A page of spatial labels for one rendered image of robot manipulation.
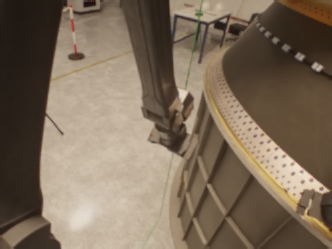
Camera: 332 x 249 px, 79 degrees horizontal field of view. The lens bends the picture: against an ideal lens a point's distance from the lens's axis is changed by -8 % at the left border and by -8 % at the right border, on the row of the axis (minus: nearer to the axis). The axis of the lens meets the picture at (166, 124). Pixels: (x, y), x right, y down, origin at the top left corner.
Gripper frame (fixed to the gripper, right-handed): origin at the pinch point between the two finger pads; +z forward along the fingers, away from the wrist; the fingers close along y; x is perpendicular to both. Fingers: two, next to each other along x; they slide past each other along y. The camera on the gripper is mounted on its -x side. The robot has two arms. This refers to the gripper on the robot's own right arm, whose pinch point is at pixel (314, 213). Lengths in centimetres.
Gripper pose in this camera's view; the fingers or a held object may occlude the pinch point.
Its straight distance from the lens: 74.1
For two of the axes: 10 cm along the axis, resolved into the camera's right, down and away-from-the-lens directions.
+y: -8.6, -3.9, 3.2
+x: -4.8, 8.3, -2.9
